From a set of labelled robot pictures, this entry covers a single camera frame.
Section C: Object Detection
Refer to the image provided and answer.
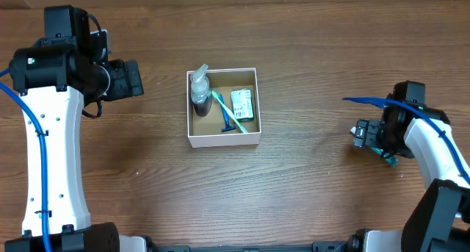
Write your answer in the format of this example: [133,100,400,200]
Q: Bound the white cardboard box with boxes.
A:
[187,68,261,148]

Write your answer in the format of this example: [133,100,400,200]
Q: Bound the Colgate toothpaste tube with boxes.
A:
[350,126,400,168]

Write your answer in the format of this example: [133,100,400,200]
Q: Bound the green white toothbrush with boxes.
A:
[211,89,247,133]

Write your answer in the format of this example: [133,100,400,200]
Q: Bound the clear spray bottle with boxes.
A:
[190,64,212,117]

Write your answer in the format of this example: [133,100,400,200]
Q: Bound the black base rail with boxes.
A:
[148,241,347,252]

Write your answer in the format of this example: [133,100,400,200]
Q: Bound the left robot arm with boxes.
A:
[4,5,151,251]

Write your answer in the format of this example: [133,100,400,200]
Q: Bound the blue disposable razor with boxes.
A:
[219,94,236,133]

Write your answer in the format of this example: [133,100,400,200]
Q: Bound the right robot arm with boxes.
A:
[340,81,469,251]

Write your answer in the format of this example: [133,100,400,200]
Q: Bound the left blue cable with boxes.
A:
[0,68,54,252]

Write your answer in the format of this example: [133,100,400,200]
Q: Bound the green Dettol soap bar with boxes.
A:
[231,89,255,121]

